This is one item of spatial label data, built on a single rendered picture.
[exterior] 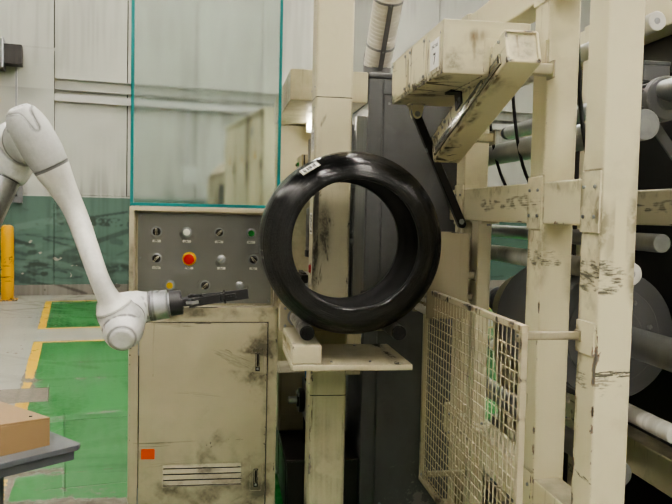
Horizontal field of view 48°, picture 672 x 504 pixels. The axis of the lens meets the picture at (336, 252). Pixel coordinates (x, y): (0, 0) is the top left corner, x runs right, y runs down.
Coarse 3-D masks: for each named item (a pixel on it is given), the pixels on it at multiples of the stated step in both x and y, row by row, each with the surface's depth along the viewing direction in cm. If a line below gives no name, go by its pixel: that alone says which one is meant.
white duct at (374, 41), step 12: (384, 0) 297; (396, 0) 297; (372, 12) 305; (384, 12) 300; (396, 12) 301; (372, 24) 306; (384, 24) 303; (396, 24) 306; (372, 36) 309; (396, 36) 312; (372, 48) 312; (372, 60) 315; (384, 60) 315
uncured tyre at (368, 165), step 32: (320, 160) 225; (352, 160) 224; (384, 160) 227; (288, 192) 222; (384, 192) 252; (416, 192) 227; (288, 224) 221; (416, 224) 227; (288, 256) 221; (416, 256) 229; (288, 288) 222; (384, 288) 253; (416, 288) 228; (320, 320) 226; (352, 320) 226; (384, 320) 228
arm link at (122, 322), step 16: (64, 160) 210; (48, 176) 208; (64, 176) 210; (64, 192) 211; (64, 208) 212; (80, 208) 213; (80, 224) 211; (80, 240) 210; (96, 240) 212; (80, 256) 210; (96, 256) 209; (96, 272) 207; (96, 288) 207; (112, 288) 208; (112, 304) 207; (128, 304) 209; (112, 320) 205; (128, 320) 205; (144, 320) 215; (112, 336) 203; (128, 336) 204
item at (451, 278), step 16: (448, 240) 261; (464, 240) 261; (448, 256) 261; (464, 256) 262; (448, 272) 261; (464, 272) 262; (432, 288) 261; (448, 288) 261; (464, 288) 262; (432, 304) 261
